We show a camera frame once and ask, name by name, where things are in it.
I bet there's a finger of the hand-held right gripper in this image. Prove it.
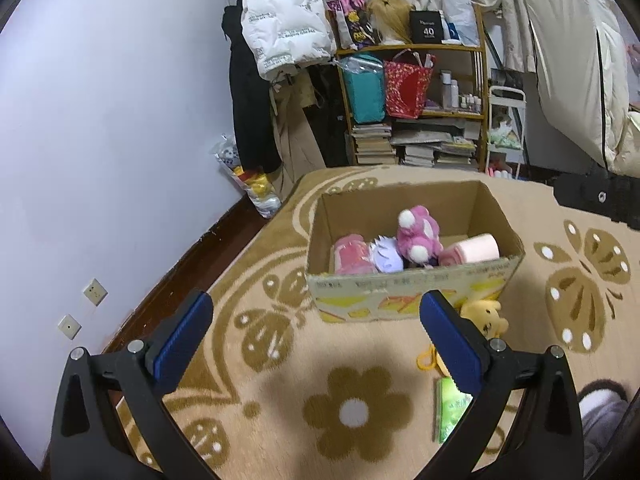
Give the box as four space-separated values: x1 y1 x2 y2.
552 162 640 232

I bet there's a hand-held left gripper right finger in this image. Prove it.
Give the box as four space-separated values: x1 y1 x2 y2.
420 289 586 480

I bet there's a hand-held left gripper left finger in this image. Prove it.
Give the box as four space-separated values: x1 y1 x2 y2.
48 289 216 480

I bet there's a yellow dog plush toy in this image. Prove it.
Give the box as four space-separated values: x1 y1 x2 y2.
416 299 510 378

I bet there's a green tissue pack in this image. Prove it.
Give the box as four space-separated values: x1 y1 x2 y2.
434 376 473 445

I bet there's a printed cardboard box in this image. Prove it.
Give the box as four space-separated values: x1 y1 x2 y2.
306 180 526 323

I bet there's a purple plush toy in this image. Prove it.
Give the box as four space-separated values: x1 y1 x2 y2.
370 237 405 273

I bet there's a pink bear plush toy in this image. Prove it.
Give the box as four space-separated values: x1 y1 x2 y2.
396 204 445 265

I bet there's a green and white pack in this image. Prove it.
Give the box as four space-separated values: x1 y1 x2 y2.
490 115 524 149

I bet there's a white trolley cart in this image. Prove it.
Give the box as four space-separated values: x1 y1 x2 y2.
486 85 528 181

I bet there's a person's grey fleece clothing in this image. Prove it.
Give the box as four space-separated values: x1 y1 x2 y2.
577 379 632 466

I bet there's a pile of books and magazines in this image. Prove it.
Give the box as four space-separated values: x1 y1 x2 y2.
391 122 481 169

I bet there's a stack of books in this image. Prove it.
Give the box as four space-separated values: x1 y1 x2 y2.
351 122 395 166

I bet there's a red patterned bag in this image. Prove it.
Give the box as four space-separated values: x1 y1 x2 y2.
384 50 435 120

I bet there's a wooden shelf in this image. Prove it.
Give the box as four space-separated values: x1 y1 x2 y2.
334 7 488 173

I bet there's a beige coat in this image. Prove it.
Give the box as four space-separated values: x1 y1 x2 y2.
270 72 326 201

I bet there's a white plastic bag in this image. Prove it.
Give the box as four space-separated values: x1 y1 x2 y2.
441 0 478 46

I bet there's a black box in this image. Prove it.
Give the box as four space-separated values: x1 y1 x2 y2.
409 9 445 43

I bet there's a black long coat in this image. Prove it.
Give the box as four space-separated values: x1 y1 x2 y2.
222 5 283 176

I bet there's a teal bag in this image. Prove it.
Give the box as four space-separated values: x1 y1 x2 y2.
345 71 387 124

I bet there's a black hanging garment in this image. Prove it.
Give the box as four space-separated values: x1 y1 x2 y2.
307 62 351 168

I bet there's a blonde wig on stand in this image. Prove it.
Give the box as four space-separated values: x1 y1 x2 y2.
367 0 413 45

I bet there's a clear zip bag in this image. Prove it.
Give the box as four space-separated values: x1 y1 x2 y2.
334 55 383 77

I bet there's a purple printed bag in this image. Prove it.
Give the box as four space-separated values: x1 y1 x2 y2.
327 0 376 51

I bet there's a white puffer jacket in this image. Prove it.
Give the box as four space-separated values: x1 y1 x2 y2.
241 0 337 82

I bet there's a white wall socket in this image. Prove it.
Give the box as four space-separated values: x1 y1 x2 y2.
82 279 109 306
56 314 83 341

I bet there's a plastic bag by wall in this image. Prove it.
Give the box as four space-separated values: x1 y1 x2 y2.
212 135 282 219

